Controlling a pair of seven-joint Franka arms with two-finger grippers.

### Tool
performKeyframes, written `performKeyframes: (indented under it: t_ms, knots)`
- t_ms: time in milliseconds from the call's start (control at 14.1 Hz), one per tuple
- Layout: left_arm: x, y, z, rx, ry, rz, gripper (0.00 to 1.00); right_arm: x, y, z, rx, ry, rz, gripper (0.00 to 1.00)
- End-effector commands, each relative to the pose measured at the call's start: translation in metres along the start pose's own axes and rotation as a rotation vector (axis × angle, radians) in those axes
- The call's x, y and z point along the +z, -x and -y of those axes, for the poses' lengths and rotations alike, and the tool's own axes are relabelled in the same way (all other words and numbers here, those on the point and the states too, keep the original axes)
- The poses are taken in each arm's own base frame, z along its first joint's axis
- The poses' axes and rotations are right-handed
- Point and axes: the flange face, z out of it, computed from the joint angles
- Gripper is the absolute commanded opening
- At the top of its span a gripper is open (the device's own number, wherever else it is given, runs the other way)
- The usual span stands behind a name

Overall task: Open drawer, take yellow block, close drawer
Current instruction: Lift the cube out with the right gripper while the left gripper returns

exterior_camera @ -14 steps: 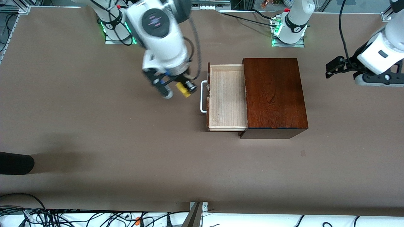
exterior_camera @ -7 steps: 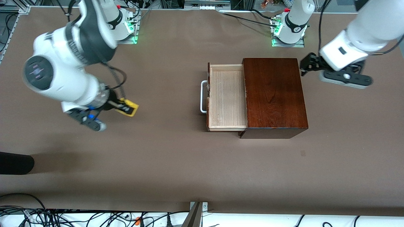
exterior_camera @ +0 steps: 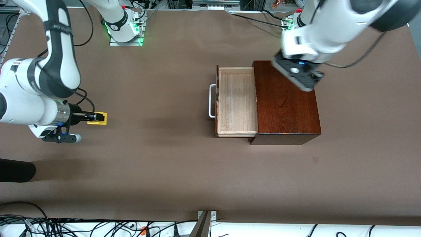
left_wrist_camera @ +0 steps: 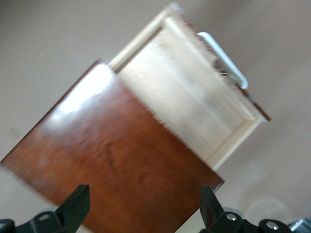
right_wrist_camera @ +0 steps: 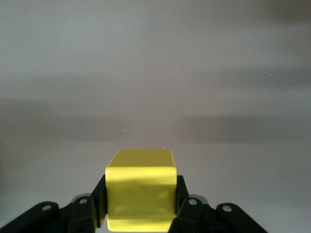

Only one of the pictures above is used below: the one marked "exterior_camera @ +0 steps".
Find yellow block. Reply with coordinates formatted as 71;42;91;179
87;112;108;126

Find white metal drawer handle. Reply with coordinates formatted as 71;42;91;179
209;84;218;119

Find light wood drawer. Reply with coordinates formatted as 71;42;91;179
215;65;259;138

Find black cylindrical object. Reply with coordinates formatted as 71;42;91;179
0;158;36;183

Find aluminium profile beam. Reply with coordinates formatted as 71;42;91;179
189;210;217;237

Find grey power strip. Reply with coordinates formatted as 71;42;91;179
192;0;241;11

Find dark brown wooden cabinet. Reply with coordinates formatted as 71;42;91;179
249;60;322;145

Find white lower board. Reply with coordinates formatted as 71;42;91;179
0;220;421;237

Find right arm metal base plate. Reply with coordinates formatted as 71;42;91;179
109;13;145;47

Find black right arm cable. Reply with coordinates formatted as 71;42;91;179
73;0;95;47

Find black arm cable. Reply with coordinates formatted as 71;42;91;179
324;31;386;69
73;0;95;47

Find aluminium frame rail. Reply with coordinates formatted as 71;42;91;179
0;10;21;65

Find tangled black cables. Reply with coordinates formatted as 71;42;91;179
0;201;198;237

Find black table cable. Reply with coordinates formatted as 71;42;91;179
229;12;287;29
261;9;290;21

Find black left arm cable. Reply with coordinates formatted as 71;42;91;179
324;31;386;69

